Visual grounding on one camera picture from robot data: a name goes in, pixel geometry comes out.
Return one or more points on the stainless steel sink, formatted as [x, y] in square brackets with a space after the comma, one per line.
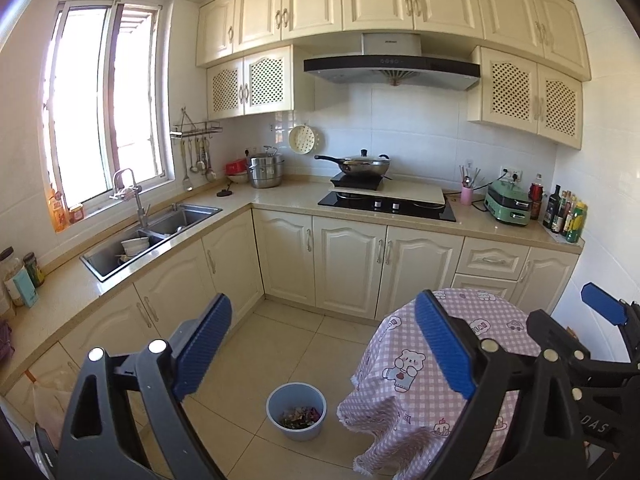
[127, 246]

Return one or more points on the blue plastic trash bin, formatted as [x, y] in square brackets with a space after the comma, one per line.
[298, 410]

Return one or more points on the pink checkered tablecloth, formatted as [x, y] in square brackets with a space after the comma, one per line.
[402, 399]

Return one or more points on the lower cream kitchen cabinets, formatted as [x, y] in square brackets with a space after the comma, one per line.
[357, 267]

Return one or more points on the chrome faucet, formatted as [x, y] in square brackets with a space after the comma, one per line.
[132, 192]

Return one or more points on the black range hood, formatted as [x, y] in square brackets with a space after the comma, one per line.
[394, 59]

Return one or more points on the teal box on counter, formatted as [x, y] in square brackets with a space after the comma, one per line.
[27, 290]

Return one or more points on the upper cream cabinets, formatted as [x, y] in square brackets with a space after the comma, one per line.
[522, 62]

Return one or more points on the black induction cooker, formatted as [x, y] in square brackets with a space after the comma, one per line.
[369, 182]

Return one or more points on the black wok with lid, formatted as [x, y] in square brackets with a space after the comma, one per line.
[362, 164]

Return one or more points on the dark oil bottle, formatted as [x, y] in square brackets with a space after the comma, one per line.
[552, 208]

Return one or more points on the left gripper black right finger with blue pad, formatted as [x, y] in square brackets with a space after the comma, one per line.
[544, 439]

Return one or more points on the pink utensil cup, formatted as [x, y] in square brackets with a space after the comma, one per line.
[466, 196]

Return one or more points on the hanging utensil rack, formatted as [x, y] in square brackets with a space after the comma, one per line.
[192, 140]

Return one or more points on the round cream strainer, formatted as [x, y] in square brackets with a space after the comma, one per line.
[302, 139]

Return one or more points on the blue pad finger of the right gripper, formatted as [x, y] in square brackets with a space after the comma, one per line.
[617, 312]

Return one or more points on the red cola bottle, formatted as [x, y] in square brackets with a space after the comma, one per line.
[535, 194]

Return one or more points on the green electric cooker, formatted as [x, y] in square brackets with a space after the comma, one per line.
[508, 203]

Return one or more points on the red bowl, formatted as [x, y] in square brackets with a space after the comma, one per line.
[238, 166]

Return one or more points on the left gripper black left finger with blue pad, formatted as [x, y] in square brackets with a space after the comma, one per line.
[99, 437]

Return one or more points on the stainless steel stock pot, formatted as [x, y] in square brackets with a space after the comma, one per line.
[265, 169]

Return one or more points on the dark jar on counter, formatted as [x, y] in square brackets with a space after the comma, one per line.
[33, 269]

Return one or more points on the kitchen window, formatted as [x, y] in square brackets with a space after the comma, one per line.
[102, 101]

